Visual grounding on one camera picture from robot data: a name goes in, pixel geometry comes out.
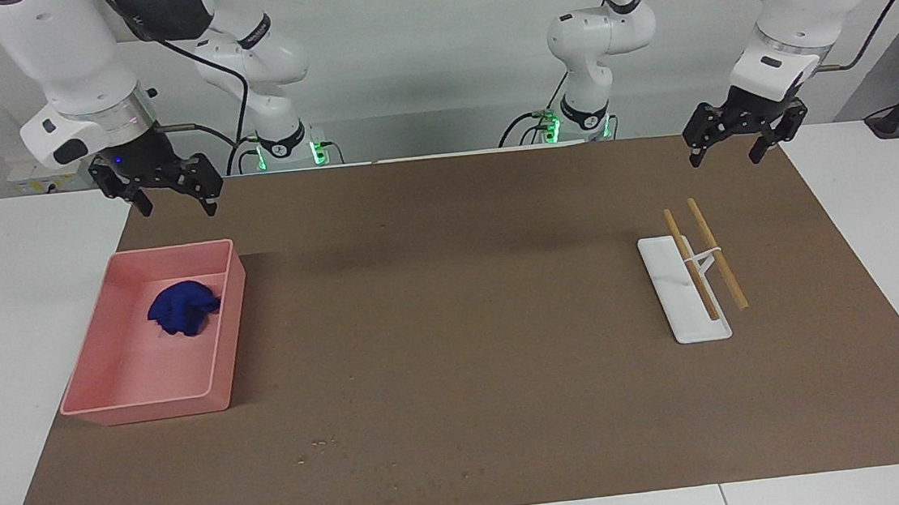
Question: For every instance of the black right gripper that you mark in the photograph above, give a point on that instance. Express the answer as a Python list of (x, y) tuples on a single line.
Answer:
[(153, 164)]

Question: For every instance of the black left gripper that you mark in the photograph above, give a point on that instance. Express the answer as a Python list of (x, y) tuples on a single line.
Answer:
[(743, 114)]

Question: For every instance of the blue towel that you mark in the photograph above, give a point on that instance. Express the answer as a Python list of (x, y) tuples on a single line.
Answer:
[(182, 308)]

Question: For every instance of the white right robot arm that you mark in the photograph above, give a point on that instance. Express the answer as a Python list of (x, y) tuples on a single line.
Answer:
[(57, 51)]

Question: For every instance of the white power strip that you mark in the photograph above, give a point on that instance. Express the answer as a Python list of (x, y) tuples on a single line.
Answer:
[(36, 175)]

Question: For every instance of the white rack with wooden bars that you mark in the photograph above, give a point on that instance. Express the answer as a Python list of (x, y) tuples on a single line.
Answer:
[(681, 297)]

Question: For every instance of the pink plastic bin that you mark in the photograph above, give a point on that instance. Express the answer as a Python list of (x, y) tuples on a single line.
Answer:
[(143, 377)]

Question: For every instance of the brown table mat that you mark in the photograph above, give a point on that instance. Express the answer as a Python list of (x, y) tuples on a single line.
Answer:
[(464, 324)]

